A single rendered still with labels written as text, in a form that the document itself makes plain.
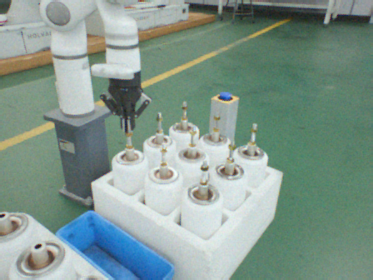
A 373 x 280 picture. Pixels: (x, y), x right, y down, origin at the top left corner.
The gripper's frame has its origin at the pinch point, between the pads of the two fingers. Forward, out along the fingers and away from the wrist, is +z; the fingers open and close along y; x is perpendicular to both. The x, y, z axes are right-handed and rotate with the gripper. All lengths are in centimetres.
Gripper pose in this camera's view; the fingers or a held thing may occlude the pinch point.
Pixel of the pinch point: (127, 124)
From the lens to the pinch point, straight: 80.4
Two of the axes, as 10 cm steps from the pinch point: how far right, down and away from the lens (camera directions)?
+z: -0.3, 8.8, 4.8
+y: -9.7, -1.3, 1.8
